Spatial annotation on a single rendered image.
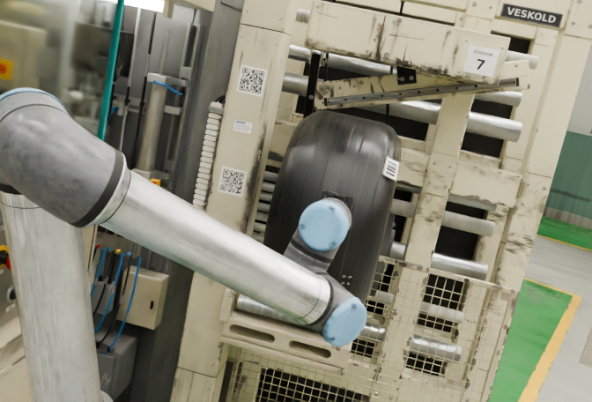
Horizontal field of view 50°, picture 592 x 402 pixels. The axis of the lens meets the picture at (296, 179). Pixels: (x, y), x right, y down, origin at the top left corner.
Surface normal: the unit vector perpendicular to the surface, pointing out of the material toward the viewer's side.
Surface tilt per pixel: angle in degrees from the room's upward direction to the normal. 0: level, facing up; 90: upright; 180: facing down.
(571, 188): 90
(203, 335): 90
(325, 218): 78
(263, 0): 90
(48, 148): 61
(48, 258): 95
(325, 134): 34
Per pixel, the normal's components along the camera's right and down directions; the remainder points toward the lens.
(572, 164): -0.50, 0.06
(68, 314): 0.68, 0.29
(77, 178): 0.26, -0.02
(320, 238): -0.10, -0.05
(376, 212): 0.58, 0.04
